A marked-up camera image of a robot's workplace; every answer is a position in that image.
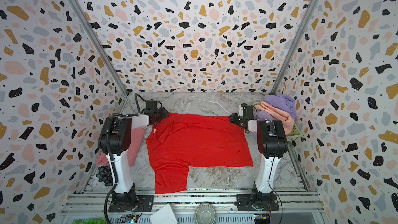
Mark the aluminium corner post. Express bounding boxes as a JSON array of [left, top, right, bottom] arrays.
[[67, 0, 128, 97], [270, 0, 319, 95]]

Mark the green plastic basket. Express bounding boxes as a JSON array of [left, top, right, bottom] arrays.
[[287, 124, 302, 141]]

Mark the red t-shirt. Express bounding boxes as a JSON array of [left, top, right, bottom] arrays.
[[146, 113, 254, 194]]

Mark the folded pink t-shirt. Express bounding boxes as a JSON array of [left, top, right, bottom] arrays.
[[96, 128, 146, 167]]

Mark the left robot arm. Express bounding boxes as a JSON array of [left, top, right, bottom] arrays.
[[98, 100, 169, 212]]

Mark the small electronics board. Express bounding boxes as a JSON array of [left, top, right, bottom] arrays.
[[120, 215, 140, 224]]

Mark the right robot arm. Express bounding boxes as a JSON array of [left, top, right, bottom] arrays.
[[229, 103, 288, 211]]

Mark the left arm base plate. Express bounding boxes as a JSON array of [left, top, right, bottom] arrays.
[[108, 194, 154, 213]]

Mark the black grape bunch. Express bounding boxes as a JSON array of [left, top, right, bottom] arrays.
[[95, 165, 114, 187]]

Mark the peach t-shirt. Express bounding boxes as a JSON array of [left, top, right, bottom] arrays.
[[255, 102, 294, 135]]

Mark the left aluminium corner post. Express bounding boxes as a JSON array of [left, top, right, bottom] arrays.
[[67, 0, 128, 97]]

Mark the right aluminium corner post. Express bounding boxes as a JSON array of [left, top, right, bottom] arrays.
[[270, 0, 319, 95]]

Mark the green artificial grass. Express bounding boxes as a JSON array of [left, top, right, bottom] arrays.
[[72, 218, 107, 224]]

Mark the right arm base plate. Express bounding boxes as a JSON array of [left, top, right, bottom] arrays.
[[235, 193, 279, 211]]

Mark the purple t-shirt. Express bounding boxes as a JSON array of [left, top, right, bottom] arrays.
[[257, 93, 296, 120]]

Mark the aluminium frame rail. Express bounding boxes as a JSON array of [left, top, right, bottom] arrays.
[[59, 189, 329, 224]]

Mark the white paper sheet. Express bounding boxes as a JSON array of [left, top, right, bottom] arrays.
[[150, 204, 178, 224]]

